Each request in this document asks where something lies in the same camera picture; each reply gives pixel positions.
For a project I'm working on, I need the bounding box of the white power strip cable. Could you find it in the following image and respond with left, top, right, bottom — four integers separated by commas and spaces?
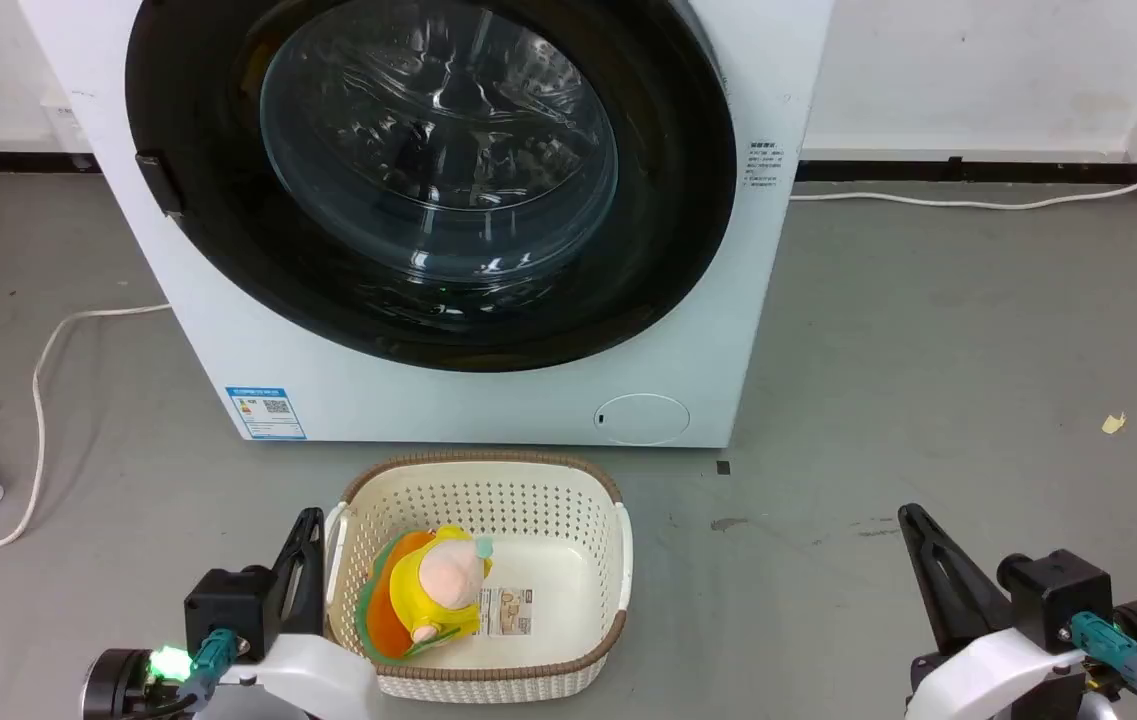
0, 303, 172, 554

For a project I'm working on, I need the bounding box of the blue energy label sticker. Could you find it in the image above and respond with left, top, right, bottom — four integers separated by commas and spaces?
225, 387, 308, 441

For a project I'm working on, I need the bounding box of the cream perforated laundry basket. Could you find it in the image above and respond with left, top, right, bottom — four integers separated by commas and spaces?
324, 450, 634, 703

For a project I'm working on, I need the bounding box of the yellow orange plush doll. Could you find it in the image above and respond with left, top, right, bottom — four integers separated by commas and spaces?
355, 526, 496, 663

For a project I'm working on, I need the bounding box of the white front-load washing machine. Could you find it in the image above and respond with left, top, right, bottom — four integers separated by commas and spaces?
20, 0, 836, 449

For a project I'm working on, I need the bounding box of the black round glass washer door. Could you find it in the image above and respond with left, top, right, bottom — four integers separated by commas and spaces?
125, 0, 737, 373

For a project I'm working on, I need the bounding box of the white washer power cable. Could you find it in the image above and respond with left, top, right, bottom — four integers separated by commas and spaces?
790, 140, 1137, 211

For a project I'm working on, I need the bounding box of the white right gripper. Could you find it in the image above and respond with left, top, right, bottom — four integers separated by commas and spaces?
898, 503, 1091, 720

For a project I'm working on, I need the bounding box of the round white filter cover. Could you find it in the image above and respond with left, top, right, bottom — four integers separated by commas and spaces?
595, 393, 691, 447

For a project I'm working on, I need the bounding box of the white paper doll tag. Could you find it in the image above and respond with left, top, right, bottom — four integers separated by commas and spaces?
478, 586, 535, 639

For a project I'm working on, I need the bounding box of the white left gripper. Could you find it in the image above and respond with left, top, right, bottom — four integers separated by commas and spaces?
216, 507, 385, 720

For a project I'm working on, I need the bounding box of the small white text sticker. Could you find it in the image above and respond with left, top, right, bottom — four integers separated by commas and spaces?
748, 140, 791, 191

